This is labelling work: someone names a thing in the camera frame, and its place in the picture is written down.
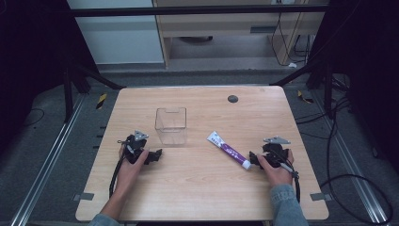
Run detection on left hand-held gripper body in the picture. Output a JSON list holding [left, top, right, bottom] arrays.
[[118, 130, 151, 165]]

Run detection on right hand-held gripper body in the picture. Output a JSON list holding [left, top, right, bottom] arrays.
[[262, 135, 292, 170]]

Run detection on person's right hand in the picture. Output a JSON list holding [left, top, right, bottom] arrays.
[[256, 149, 295, 187]]

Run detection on person's left hand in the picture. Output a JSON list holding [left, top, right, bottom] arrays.
[[117, 144, 151, 193]]

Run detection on white and purple toothpaste tube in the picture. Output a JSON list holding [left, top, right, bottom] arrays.
[[206, 130, 253, 171]]

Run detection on clear plastic box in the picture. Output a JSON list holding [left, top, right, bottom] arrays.
[[154, 106, 188, 146]]

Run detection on yellow black hazard tape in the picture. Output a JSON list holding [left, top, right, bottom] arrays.
[[296, 89, 314, 105], [95, 92, 108, 110]]

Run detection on black metal stand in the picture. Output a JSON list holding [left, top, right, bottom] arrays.
[[61, 60, 126, 124], [269, 56, 337, 120]]

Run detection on white cabinet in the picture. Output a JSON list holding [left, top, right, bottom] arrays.
[[66, 0, 166, 66]]

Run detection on right hand-held gripper cable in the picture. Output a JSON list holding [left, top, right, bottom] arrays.
[[272, 150, 302, 203]]

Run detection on hand-held gripper cable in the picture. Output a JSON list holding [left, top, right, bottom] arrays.
[[272, 150, 302, 203], [108, 139, 130, 200]]

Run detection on left hand-held gripper cable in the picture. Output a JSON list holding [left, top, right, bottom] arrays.
[[108, 139, 130, 200]]

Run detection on grey table bracket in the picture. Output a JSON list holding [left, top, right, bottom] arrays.
[[72, 191, 95, 202], [310, 192, 333, 202]]

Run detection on aluminium floor rail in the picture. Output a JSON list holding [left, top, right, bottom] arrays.
[[313, 90, 391, 224], [8, 93, 87, 226]]

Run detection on black floor cable loop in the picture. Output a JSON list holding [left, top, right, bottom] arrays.
[[319, 93, 394, 226]]

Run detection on thin black floor cable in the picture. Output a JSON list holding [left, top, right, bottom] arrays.
[[22, 107, 46, 128]]

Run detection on black hanging desk cables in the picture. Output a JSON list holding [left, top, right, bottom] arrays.
[[270, 0, 314, 68]]

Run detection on black horizontal frame bar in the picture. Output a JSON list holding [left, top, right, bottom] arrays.
[[67, 4, 330, 18]]

